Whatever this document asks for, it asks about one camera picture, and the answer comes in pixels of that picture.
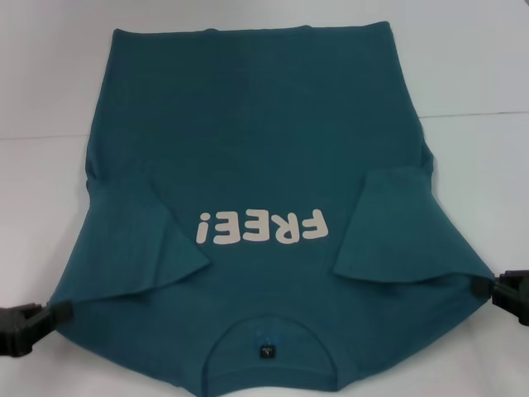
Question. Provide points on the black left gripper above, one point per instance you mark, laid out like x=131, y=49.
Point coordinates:
x=22, y=328

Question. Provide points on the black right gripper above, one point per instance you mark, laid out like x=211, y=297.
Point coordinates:
x=512, y=295

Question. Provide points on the teal blue FREE t-shirt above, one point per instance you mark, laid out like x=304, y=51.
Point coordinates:
x=256, y=144

